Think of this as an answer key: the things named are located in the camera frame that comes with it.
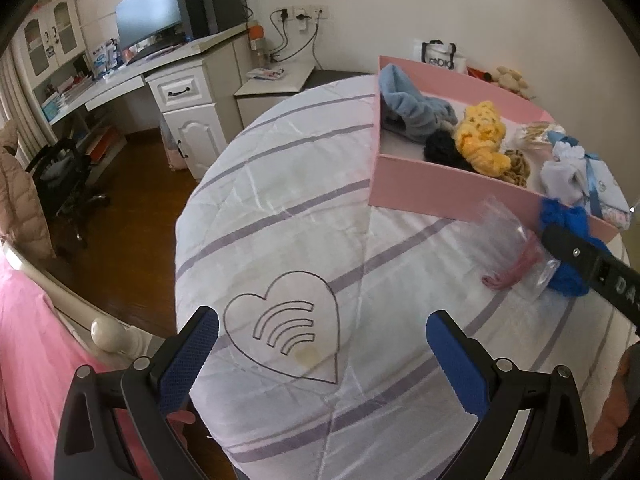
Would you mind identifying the beige curtain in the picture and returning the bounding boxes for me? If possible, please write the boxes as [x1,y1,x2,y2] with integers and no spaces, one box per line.
[0,35,31,136]

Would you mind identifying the pink cardboard box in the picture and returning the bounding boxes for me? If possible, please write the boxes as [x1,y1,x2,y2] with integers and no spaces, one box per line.
[369,55,621,233]

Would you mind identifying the cotton swab pack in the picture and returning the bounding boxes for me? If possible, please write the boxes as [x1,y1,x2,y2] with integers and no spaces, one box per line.
[517,121,568,151]

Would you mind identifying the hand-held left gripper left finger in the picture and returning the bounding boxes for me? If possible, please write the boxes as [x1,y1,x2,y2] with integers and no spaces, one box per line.
[54,306,219,480]

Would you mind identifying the orange capped bottle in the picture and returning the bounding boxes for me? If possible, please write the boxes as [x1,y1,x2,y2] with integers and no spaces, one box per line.
[248,24,266,68]

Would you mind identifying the pink puffer coat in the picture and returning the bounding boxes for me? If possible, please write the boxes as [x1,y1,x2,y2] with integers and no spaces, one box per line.
[0,120,56,261]

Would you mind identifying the royal blue crochet piece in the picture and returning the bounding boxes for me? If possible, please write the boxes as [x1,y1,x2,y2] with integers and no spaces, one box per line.
[537,197,608,298]

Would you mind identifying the light blue patterned cloth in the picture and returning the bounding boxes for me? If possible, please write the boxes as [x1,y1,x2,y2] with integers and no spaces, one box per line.
[547,130,632,231]

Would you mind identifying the white desk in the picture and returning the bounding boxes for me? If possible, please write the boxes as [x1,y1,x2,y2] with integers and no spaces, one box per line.
[32,22,256,183]

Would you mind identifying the white tote bag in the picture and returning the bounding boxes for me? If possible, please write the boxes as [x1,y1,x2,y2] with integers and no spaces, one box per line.
[412,40,468,76]

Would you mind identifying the leopard print scrunchie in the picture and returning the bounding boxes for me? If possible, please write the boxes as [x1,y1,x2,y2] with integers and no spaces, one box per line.
[502,149,533,188]

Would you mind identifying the white wall sockets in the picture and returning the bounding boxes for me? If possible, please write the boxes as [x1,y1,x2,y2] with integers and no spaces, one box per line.
[272,4,331,21]

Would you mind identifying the clear plastic bag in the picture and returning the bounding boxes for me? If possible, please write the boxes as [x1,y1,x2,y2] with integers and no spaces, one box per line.
[472,197,561,301]

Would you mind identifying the beige plush toy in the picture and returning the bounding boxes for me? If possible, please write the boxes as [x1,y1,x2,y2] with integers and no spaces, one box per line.
[487,65,533,98]

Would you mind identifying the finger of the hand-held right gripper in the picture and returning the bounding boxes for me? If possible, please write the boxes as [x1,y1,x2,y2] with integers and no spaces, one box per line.
[541,222,616,282]

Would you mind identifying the navy scrunchie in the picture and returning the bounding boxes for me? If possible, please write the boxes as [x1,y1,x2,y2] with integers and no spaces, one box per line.
[424,129,473,168]

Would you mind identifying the white baby socks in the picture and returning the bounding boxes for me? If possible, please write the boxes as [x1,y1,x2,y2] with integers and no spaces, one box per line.
[540,140,593,206]

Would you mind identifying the black computer monitor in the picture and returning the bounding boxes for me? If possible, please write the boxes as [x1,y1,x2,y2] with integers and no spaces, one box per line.
[115,0,186,56]

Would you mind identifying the black office chair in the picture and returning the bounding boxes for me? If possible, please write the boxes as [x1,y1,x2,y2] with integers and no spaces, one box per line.
[25,137,111,256]

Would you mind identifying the white wooden bed frame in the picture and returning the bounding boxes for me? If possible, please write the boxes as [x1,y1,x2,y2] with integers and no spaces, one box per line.
[0,245,166,361]

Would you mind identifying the black computer tower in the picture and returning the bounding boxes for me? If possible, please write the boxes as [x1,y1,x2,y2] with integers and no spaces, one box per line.
[180,0,246,41]

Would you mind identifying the low white cabinet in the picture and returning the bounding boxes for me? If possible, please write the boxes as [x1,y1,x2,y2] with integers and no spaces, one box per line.
[234,62,376,131]

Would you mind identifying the white glass-door cabinet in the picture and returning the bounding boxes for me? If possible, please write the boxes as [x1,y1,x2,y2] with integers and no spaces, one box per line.
[20,0,88,91]

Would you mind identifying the light blue fleece headband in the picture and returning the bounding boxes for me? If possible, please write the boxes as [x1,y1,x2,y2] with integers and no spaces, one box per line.
[378,64,458,141]

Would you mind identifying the black power cable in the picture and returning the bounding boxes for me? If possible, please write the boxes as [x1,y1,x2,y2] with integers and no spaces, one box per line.
[269,10,322,68]

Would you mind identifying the blue and white carton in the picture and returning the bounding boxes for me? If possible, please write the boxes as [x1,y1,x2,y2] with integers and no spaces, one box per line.
[92,40,123,76]

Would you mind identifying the yellow crochet pouch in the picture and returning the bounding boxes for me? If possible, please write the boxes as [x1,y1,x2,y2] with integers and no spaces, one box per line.
[454,101,512,176]

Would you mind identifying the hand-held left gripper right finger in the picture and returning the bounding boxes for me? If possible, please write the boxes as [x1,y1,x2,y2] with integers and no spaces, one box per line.
[425,310,591,480]

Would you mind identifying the pink bedding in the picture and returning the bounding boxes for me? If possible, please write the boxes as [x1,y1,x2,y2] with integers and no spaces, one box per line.
[0,260,196,480]

